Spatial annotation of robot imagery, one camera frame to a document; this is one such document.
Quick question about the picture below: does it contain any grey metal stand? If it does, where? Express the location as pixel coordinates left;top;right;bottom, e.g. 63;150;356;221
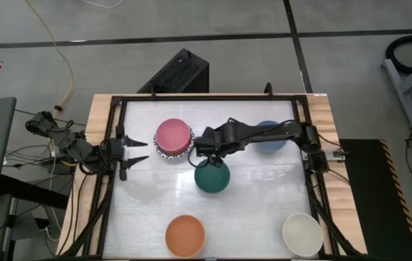
382;52;412;128

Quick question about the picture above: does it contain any black hose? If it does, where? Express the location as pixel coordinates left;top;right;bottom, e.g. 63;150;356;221
385;34;412;75

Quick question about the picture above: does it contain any yellow cable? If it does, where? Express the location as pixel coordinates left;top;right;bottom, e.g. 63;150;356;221
24;0;75;167

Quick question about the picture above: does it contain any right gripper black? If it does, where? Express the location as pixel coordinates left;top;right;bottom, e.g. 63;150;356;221
193;126;228;168

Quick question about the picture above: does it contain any black metal beam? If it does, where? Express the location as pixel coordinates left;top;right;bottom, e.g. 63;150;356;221
0;175;70;210

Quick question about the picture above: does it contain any black aluminium table frame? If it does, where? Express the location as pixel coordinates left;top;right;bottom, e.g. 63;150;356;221
59;93;365;261

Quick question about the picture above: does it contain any thin white cable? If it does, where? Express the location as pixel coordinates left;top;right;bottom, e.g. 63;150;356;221
81;0;125;10

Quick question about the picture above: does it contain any blue bowl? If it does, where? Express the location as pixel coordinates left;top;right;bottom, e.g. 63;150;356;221
255;120;288;152

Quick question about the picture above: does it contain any orange bowl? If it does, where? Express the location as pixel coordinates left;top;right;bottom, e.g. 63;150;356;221
165;215;206;257

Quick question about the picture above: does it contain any black computer tower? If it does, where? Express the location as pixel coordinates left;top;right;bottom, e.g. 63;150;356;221
136;48;210;94

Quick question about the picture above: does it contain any green bowl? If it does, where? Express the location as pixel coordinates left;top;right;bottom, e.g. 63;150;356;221
194;159;231;194

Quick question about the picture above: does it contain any pink bowl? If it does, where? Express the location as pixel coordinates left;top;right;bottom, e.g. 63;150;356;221
154;117;192;154

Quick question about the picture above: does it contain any cream white bowl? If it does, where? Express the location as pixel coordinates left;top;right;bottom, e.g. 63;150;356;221
281;212;324;258

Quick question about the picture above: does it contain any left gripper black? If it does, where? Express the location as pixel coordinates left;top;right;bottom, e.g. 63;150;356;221
104;125;151;182

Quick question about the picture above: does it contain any silver metal bracket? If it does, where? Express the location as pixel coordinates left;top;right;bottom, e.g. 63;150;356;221
324;149;351;160

